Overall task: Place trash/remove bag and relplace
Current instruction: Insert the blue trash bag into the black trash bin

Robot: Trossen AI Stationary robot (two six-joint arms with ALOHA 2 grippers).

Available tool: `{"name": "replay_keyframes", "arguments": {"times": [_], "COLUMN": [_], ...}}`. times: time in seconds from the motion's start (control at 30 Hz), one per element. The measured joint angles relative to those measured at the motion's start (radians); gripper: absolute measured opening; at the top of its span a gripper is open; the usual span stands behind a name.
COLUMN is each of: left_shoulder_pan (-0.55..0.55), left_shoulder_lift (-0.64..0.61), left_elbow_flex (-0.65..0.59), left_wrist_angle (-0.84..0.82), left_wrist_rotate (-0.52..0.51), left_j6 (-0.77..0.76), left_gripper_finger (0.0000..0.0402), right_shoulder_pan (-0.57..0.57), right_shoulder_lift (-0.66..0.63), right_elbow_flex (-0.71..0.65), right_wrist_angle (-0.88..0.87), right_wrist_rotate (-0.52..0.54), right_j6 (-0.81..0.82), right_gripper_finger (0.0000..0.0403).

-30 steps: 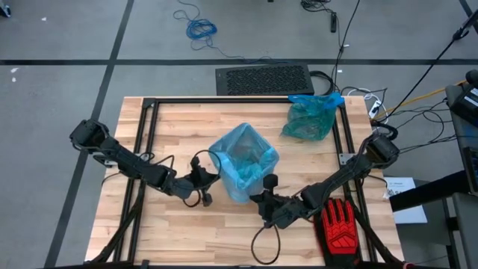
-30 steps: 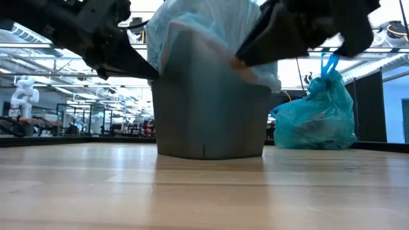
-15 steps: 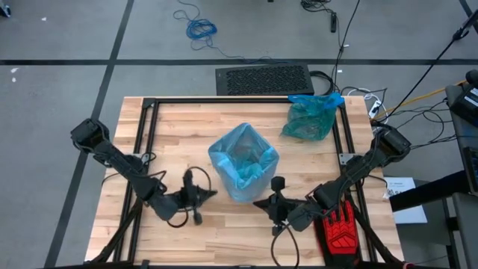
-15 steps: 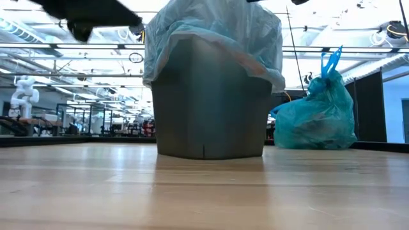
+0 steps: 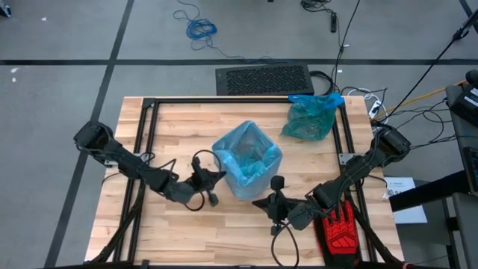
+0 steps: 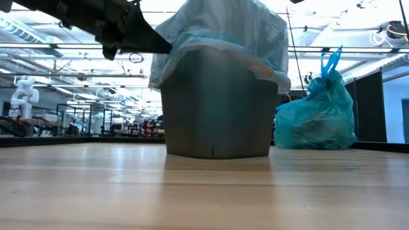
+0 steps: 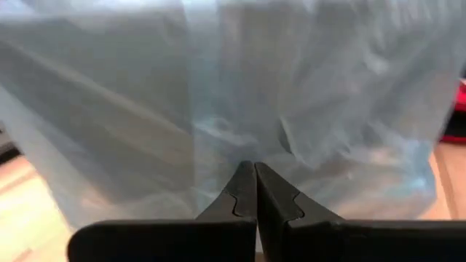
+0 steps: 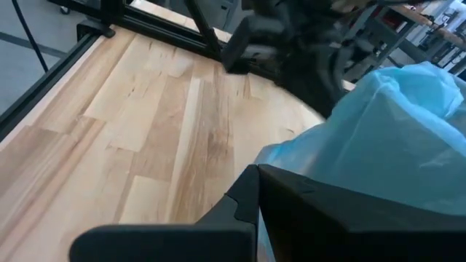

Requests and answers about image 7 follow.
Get red and black work glove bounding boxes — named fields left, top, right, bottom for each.
left=438, top=78, right=466, bottom=145

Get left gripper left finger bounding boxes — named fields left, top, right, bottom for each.
left=67, top=162, right=258, bottom=262

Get light blue fresh trash bag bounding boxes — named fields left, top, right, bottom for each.
left=0, top=0, right=466, bottom=229

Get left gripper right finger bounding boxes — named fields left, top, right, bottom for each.
left=256, top=162, right=466, bottom=262

